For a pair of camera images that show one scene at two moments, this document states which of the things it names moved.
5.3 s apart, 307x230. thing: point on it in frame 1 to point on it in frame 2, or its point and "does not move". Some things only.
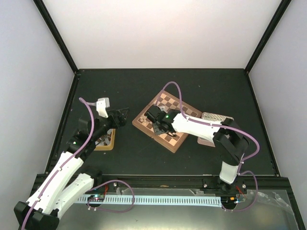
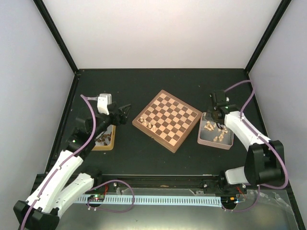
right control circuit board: (229, 200) does not move
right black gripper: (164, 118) to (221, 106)
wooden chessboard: (171, 141) does not move
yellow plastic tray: (107, 142) does not move
